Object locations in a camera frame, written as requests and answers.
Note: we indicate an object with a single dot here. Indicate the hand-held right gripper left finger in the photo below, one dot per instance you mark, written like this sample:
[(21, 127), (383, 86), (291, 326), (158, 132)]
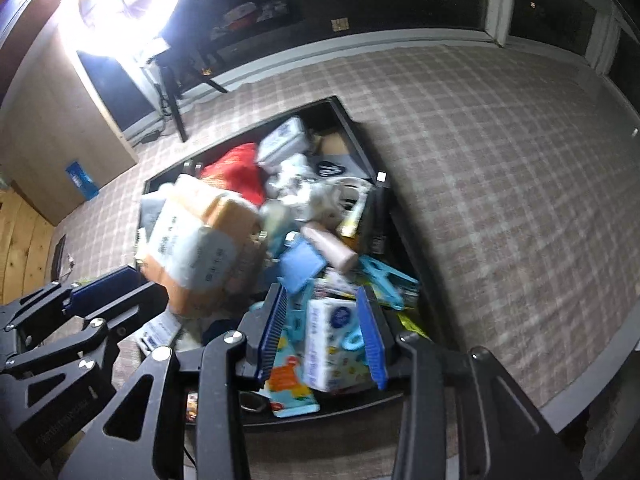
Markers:
[(274, 332)]

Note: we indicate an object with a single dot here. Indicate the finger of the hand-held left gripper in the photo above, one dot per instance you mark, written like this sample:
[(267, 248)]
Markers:
[(135, 307), (97, 288)]

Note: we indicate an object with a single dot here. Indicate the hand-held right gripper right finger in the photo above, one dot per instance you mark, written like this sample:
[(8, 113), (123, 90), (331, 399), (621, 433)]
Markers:
[(372, 342)]

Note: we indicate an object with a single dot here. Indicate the white tissue packet blue print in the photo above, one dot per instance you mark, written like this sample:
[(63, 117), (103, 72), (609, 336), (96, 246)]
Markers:
[(330, 345)]

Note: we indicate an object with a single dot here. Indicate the orange and white tissue pack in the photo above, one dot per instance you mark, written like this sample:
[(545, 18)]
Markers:
[(200, 250)]

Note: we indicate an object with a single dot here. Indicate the blue snack packet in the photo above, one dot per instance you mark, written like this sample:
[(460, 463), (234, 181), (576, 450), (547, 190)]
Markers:
[(81, 180)]

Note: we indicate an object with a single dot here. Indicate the black rectangular container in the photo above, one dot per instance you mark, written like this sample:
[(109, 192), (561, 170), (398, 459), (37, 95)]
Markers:
[(404, 230)]

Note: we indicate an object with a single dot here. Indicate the white packet blue stripe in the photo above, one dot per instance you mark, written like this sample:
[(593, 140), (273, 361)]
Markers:
[(160, 332)]

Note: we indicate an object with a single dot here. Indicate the flat black device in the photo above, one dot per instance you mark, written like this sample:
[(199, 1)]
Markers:
[(57, 260)]

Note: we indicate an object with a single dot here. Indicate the colourful teal orange packet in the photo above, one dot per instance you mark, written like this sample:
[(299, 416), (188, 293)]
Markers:
[(292, 392)]

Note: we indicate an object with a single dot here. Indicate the teal plastic clothes clip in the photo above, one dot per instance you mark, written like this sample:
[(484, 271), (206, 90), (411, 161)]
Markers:
[(385, 277)]

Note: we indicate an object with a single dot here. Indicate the blue sponge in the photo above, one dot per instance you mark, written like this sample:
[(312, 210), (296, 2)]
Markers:
[(302, 266)]

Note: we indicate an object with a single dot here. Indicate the pink bottle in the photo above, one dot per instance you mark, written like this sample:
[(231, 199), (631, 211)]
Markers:
[(332, 247)]

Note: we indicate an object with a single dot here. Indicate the yellow and white tube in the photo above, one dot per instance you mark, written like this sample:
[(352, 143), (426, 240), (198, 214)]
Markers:
[(351, 220)]

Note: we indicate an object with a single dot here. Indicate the clear plastic bag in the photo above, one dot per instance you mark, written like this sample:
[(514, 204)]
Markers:
[(300, 185)]

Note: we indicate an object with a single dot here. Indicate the red snack bag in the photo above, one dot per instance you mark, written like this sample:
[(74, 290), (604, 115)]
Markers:
[(235, 170)]

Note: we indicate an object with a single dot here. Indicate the black packet white logo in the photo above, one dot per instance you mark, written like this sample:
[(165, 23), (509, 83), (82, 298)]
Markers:
[(330, 167)]

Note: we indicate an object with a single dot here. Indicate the white and blue box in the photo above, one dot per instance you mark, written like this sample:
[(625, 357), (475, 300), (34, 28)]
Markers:
[(282, 142)]

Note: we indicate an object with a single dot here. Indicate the black tripod stand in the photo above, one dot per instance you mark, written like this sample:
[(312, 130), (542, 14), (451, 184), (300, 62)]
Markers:
[(172, 100)]

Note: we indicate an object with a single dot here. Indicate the white window frame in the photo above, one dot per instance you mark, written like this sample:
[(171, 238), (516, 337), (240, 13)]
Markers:
[(494, 0)]

